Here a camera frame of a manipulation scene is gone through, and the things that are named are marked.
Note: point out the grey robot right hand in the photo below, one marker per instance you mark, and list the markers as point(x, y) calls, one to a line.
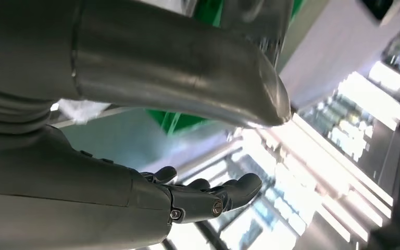
point(65, 207)

